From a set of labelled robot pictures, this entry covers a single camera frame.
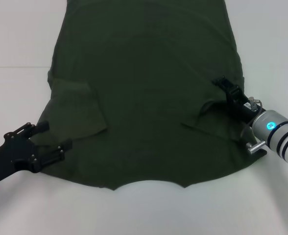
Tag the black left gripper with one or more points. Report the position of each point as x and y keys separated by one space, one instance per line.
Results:
x=14 y=156

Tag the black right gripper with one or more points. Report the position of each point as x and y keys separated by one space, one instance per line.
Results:
x=240 y=105

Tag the dark green t-shirt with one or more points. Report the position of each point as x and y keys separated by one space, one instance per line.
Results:
x=144 y=98

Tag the silver elbow connector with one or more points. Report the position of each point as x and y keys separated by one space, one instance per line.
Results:
x=253 y=102

